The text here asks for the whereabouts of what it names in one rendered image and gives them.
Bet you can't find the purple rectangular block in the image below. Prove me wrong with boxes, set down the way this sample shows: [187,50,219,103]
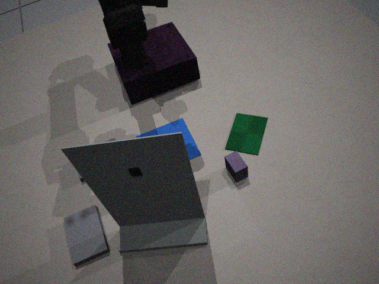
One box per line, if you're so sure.
[224,151,248,183]

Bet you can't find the green flat square mat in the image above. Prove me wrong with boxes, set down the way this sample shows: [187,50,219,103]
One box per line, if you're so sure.
[225,113,268,155]

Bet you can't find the blue square zone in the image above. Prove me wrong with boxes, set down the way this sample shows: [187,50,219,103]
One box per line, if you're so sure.
[136,118,201,160]

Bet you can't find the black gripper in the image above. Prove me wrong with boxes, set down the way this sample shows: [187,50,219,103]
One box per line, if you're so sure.
[98,0,145,70]

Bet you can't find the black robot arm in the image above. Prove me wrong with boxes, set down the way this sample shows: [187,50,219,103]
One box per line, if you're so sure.
[107,0,168,71]

